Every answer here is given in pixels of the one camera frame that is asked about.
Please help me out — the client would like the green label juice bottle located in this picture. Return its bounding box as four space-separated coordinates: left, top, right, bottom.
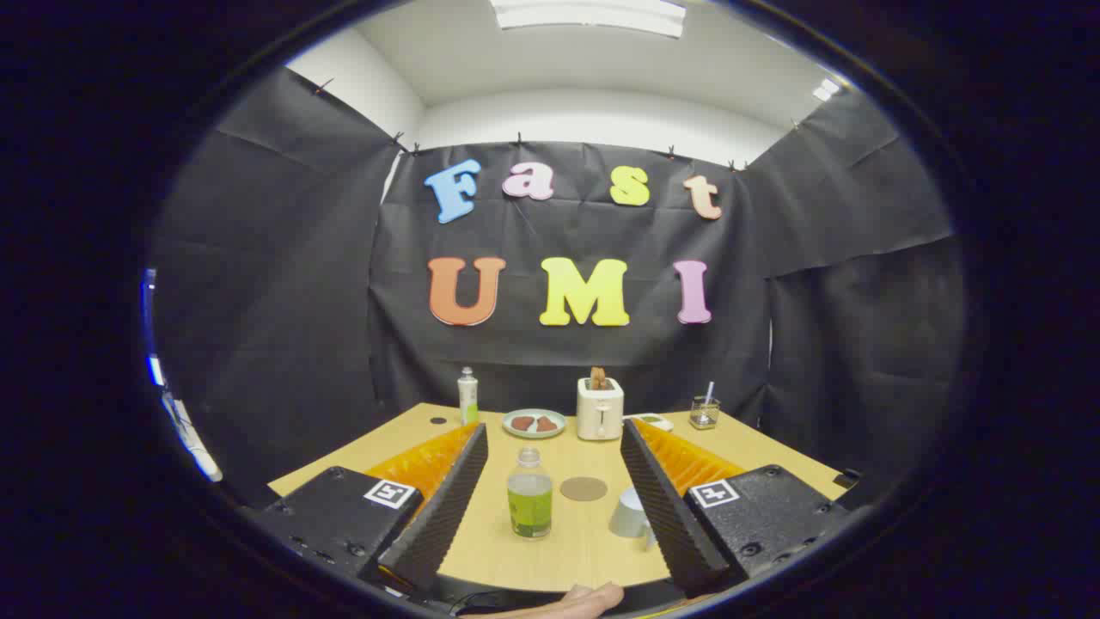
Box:
507 446 553 540

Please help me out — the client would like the wooden table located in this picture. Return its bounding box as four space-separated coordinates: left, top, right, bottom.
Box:
268 402 852 594

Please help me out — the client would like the black backdrop cloth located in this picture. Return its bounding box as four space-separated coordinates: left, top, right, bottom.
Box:
150 67 968 508

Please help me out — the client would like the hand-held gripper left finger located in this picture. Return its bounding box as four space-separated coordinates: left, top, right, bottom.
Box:
249 421 489 594

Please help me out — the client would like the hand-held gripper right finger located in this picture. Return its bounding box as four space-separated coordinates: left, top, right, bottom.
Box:
620 419 852 598

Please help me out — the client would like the pale green plate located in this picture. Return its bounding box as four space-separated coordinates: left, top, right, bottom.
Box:
502 408 568 439

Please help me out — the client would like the pale blue cup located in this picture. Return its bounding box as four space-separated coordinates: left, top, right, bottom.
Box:
608 487 656 551

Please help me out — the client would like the cream toaster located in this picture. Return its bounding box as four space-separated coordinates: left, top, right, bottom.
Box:
577 377 625 442

